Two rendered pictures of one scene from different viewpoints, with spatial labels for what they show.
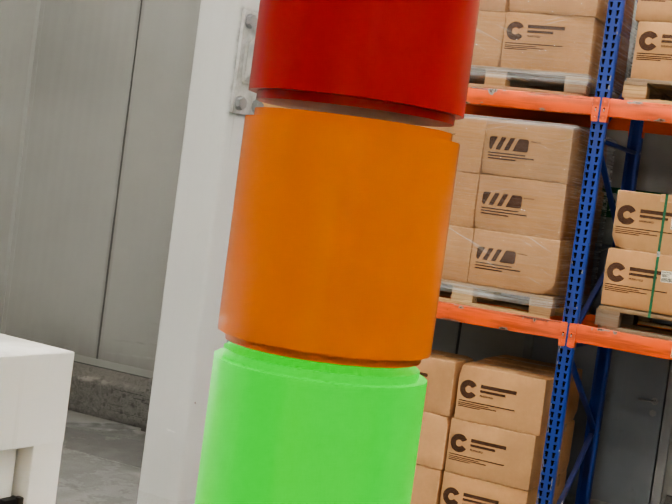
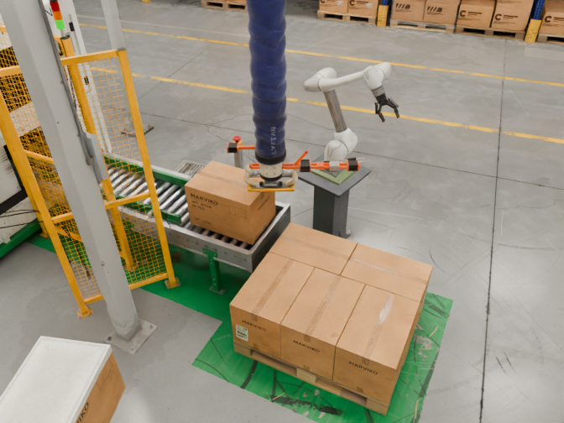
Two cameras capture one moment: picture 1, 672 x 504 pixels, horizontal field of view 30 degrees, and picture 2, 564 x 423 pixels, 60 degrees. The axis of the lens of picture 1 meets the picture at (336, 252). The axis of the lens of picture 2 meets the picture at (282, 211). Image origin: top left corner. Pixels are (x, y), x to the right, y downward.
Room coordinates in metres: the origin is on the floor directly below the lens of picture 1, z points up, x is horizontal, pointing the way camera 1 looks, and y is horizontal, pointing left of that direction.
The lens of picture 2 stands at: (-3.03, -1.15, 3.19)
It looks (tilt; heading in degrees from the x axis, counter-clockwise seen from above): 39 degrees down; 356
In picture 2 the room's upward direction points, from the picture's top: 1 degrees counter-clockwise
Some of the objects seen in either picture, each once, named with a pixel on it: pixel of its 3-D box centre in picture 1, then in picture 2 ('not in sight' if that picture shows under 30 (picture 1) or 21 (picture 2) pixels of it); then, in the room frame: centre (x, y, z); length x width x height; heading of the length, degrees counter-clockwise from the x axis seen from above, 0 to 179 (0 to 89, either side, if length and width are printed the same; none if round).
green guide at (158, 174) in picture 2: not in sight; (142, 167); (1.02, -0.13, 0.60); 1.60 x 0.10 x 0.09; 59
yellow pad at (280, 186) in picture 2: not in sight; (270, 185); (-0.11, -1.30, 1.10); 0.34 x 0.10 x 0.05; 85
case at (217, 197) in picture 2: not in sight; (232, 201); (0.19, -0.99, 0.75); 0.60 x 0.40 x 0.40; 58
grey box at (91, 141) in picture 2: not in sight; (87, 154); (-0.40, -0.18, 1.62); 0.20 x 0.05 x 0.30; 59
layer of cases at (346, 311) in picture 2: not in sight; (333, 302); (-0.62, -1.72, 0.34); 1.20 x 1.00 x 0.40; 59
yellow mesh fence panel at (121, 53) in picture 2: not in sight; (100, 201); (-0.10, -0.06, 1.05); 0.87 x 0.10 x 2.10; 111
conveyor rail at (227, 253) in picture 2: not in sight; (133, 221); (0.33, -0.12, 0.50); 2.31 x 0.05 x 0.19; 59
